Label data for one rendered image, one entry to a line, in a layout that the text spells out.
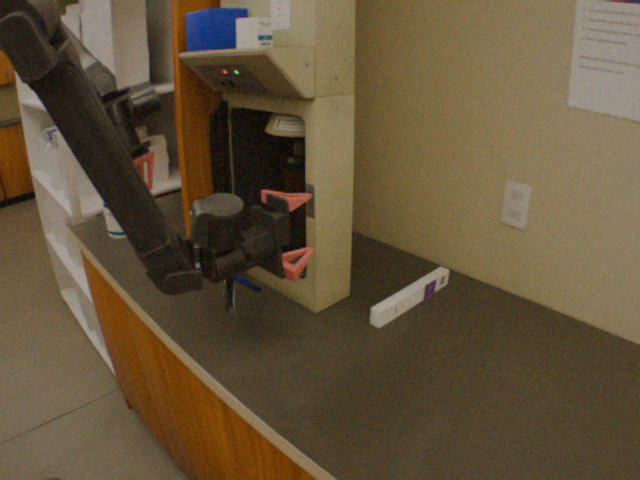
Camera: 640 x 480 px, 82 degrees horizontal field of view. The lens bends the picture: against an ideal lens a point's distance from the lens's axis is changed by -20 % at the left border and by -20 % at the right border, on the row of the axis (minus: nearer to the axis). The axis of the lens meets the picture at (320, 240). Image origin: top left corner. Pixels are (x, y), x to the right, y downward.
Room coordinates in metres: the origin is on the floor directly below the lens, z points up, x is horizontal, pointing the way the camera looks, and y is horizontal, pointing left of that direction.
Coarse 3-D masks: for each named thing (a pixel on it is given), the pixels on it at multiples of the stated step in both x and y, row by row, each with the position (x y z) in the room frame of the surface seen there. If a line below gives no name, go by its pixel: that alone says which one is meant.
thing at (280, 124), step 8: (272, 112) 1.01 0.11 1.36; (272, 120) 0.98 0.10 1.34; (280, 120) 0.96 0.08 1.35; (288, 120) 0.95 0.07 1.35; (296, 120) 0.94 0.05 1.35; (272, 128) 0.96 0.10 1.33; (280, 128) 0.95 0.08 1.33; (288, 128) 0.94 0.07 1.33; (296, 128) 0.94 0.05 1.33; (304, 128) 0.93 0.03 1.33; (288, 136) 0.93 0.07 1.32; (296, 136) 0.93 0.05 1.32; (304, 136) 0.93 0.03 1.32
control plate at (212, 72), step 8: (208, 72) 0.97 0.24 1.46; (216, 72) 0.95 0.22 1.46; (232, 72) 0.90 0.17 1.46; (240, 72) 0.88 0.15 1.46; (248, 72) 0.86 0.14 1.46; (216, 80) 0.99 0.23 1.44; (224, 80) 0.96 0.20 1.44; (232, 80) 0.94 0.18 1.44; (240, 80) 0.92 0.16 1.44; (248, 80) 0.90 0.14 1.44; (256, 80) 0.88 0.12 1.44; (224, 88) 1.00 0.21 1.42; (232, 88) 0.98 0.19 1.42; (240, 88) 0.95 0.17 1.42; (248, 88) 0.93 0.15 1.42; (256, 88) 0.91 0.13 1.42; (264, 88) 0.89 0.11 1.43
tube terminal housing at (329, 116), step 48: (240, 0) 1.01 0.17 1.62; (336, 0) 0.89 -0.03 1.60; (336, 48) 0.89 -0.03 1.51; (240, 96) 1.02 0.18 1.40; (336, 96) 0.89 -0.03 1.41; (336, 144) 0.89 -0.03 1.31; (336, 192) 0.89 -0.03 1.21; (336, 240) 0.89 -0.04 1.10; (288, 288) 0.91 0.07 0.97; (336, 288) 0.89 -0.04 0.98
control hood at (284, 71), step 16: (256, 48) 0.79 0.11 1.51; (272, 48) 0.78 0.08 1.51; (288, 48) 0.80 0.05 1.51; (304, 48) 0.83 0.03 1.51; (192, 64) 0.98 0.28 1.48; (208, 64) 0.94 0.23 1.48; (224, 64) 0.89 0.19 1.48; (240, 64) 0.86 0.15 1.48; (256, 64) 0.82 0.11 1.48; (272, 64) 0.79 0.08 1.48; (288, 64) 0.80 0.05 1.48; (304, 64) 0.83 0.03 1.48; (208, 80) 1.01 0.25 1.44; (272, 80) 0.84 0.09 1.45; (288, 80) 0.81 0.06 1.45; (304, 80) 0.83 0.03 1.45; (288, 96) 0.87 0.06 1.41; (304, 96) 0.83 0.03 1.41
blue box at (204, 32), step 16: (192, 16) 0.96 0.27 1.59; (208, 16) 0.91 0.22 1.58; (224, 16) 0.94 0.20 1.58; (240, 16) 0.97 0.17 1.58; (192, 32) 0.96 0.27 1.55; (208, 32) 0.91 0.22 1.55; (224, 32) 0.94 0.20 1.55; (192, 48) 0.96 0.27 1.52; (208, 48) 0.91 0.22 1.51; (224, 48) 0.94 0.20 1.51
